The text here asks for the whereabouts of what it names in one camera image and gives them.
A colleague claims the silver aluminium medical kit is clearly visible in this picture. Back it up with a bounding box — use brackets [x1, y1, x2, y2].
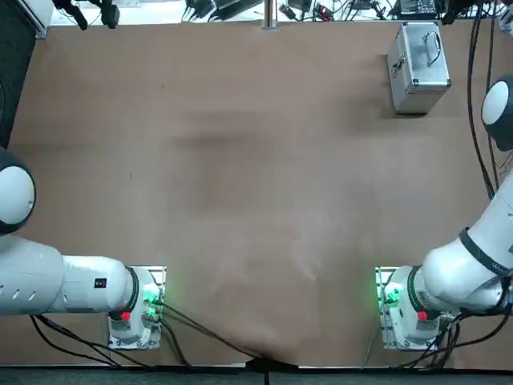
[385, 22, 454, 118]

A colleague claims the large labelled black power adapter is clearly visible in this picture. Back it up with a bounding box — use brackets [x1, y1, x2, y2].
[394, 0, 438, 18]

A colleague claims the small black power adapter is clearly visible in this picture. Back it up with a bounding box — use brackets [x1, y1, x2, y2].
[182, 0, 214, 21]

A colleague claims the grey power adapter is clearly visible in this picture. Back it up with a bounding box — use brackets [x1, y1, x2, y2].
[213, 0, 264, 13]

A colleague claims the aluminium camera post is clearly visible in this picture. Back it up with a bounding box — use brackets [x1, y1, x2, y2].
[261, 0, 279, 32]
[22, 0, 54, 40]
[498, 6, 513, 40]

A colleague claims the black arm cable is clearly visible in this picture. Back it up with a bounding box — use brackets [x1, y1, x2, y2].
[467, 0, 496, 200]
[484, 0, 502, 192]

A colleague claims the black base cable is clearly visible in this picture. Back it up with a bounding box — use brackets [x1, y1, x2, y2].
[400, 308, 513, 370]
[30, 314, 157, 369]
[158, 302, 265, 360]

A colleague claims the black table edge cable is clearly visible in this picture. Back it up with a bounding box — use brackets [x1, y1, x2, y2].
[244, 356, 300, 385]

